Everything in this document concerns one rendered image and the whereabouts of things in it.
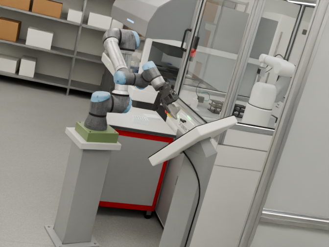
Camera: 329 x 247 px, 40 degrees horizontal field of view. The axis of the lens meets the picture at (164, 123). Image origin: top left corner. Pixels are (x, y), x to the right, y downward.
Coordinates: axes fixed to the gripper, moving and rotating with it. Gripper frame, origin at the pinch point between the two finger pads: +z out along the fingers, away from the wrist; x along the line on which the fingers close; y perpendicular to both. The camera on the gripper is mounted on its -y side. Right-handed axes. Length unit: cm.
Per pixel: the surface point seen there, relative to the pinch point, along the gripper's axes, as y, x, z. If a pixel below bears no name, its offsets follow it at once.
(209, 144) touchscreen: 14.2, -9.7, 23.6
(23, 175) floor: -178, 53, -42
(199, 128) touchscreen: 26.1, -36.9, 16.7
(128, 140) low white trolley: -70, 56, -15
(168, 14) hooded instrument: -16, 124, -98
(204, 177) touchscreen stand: 4.6, -13.9, 36.9
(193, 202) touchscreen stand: -5.3, -20.2, 44.9
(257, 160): 8, 59, 45
